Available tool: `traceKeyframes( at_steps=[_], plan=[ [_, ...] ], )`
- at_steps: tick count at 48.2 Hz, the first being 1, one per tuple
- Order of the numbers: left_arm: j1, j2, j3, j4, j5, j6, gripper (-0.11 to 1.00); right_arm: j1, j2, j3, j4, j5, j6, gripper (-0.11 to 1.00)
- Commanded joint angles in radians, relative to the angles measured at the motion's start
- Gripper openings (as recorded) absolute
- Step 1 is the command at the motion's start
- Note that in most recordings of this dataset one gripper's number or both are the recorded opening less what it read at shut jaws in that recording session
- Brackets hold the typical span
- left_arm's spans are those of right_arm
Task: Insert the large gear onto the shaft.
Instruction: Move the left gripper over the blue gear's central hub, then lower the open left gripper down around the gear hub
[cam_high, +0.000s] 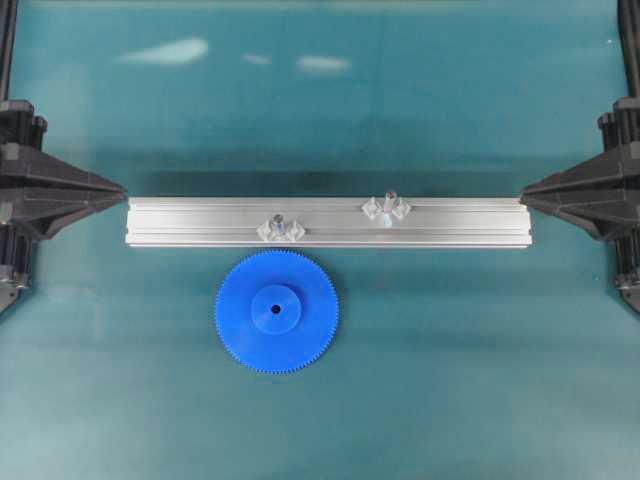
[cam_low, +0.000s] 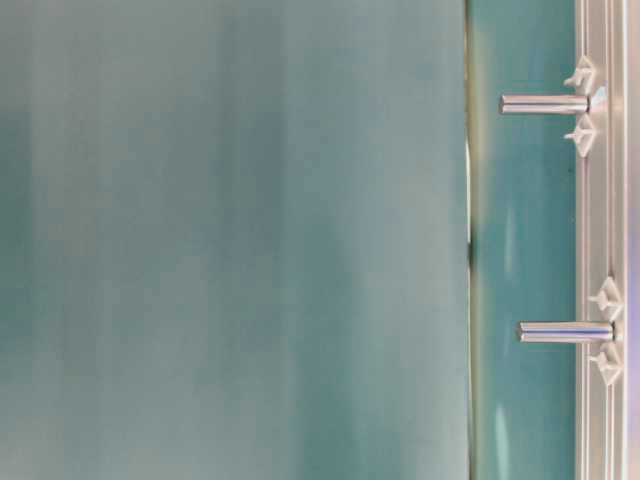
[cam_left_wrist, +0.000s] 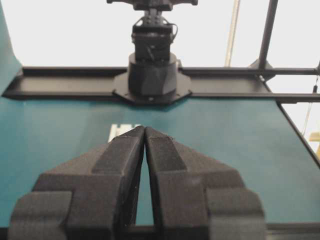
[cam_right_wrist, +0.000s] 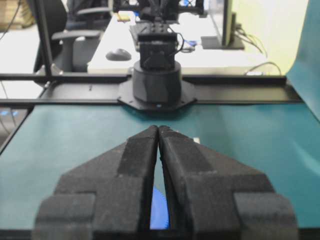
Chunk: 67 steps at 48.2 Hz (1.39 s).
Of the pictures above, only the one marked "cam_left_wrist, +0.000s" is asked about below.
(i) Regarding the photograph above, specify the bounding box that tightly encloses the black vertical frame post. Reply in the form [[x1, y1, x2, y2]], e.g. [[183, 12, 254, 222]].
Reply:
[[250, 0, 278, 70]]

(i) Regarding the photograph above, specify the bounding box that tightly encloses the black aluminium frame rail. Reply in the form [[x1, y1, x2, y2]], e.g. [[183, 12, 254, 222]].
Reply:
[[3, 67, 320, 105]]

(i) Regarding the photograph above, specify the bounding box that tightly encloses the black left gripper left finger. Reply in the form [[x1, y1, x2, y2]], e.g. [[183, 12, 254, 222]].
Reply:
[[7, 126, 145, 240]]

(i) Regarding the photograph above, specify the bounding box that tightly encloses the silver aluminium extrusion plate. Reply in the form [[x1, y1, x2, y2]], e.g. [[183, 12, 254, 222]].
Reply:
[[108, 123, 140, 142]]

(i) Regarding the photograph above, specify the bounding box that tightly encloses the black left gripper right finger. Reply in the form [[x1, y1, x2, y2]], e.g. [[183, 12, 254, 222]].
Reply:
[[144, 127, 265, 240]]

